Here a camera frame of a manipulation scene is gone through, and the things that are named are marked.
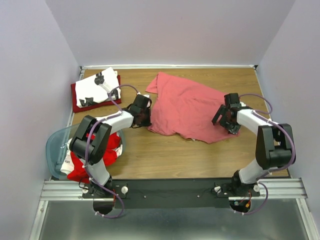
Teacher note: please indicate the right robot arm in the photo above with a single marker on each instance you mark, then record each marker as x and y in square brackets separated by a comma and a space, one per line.
[274, 150]

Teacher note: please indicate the pink polo shirt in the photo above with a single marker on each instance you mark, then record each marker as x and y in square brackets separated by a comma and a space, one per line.
[185, 107]

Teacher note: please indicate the folded dark red t-shirt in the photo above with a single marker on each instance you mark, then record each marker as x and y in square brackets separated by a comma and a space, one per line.
[86, 95]

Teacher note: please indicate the folded white printed t-shirt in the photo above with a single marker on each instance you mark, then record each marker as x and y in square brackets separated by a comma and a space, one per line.
[107, 79]

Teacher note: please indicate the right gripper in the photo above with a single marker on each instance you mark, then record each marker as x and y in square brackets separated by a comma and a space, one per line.
[232, 128]

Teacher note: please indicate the aluminium frame rail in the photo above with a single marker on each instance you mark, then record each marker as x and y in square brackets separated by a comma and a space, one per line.
[278, 188]

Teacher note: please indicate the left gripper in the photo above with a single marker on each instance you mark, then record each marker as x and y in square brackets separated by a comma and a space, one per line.
[148, 123]

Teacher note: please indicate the clear plastic basket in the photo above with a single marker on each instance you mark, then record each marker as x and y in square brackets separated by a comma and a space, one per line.
[56, 149]

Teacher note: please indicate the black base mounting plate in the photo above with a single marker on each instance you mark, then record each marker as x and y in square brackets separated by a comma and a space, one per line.
[179, 192]

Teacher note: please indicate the red and white t-shirt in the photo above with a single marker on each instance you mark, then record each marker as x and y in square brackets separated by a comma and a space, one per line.
[73, 167]

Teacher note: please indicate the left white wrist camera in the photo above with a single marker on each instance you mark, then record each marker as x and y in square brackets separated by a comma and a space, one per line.
[147, 100]

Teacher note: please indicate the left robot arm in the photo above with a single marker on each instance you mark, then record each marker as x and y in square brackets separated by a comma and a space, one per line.
[90, 140]

